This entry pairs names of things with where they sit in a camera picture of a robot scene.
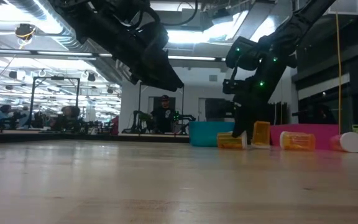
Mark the long ceiling tube light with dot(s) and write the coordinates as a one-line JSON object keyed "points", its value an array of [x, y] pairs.
{"points": [[64, 53]]}

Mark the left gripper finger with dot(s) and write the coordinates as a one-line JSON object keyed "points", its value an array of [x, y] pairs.
{"points": [[165, 85], [168, 73]]}

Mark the seated person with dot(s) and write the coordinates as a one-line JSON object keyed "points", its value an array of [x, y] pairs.
{"points": [[67, 118], [2, 115]]}

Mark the green water bottle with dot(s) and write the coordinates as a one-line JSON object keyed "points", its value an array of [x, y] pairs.
{"points": [[357, 128]]}

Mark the orange pill bottle white cap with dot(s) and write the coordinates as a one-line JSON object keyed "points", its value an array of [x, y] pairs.
{"points": [[230, 141], [351, 142], [261, 133]]}

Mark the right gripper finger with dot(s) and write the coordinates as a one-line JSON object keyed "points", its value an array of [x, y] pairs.
{"points": [[240, 121], [251, 121]]}

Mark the black curtain panels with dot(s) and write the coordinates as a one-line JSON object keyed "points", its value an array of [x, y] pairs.
{"points": [[280, 113]]}

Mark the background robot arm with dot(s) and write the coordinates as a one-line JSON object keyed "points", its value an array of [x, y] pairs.
{"points": [[183, 123], [138, 119]]}

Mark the round black ceiling fixture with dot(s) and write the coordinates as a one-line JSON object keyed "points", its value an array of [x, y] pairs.
{"points": [[25, 31]]}

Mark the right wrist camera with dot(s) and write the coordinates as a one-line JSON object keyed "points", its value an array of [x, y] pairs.
{"points": [[232, 86]]}

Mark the large orange pill bottle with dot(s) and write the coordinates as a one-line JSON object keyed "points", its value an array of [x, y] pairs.
{"points": [[298, 141]]}

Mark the standing person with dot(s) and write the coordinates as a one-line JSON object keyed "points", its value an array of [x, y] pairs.
{"points": [[163, 116]]}

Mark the blue plastic bin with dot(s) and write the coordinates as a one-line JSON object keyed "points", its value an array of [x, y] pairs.
{"points": [[204, 133]]}

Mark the red plastic bin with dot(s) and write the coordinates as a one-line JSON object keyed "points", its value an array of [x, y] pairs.
{"points": [[322, 132]]}

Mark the grey wall vent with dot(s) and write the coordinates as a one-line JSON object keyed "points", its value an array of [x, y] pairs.
{"points": [[213, 77]]}

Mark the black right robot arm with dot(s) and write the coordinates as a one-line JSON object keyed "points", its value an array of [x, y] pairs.
{"points": [[303, 21]]}

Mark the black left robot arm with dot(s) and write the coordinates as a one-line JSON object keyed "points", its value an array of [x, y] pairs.
{"points": [[98, 18]]}

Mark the black metal rig frame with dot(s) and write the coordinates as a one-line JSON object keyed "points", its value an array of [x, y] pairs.
{"points": [[140, 96], [54, 77]]}

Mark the black aluminium table frame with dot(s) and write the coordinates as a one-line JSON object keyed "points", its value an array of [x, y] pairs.
{"points": [[73, 138]]}

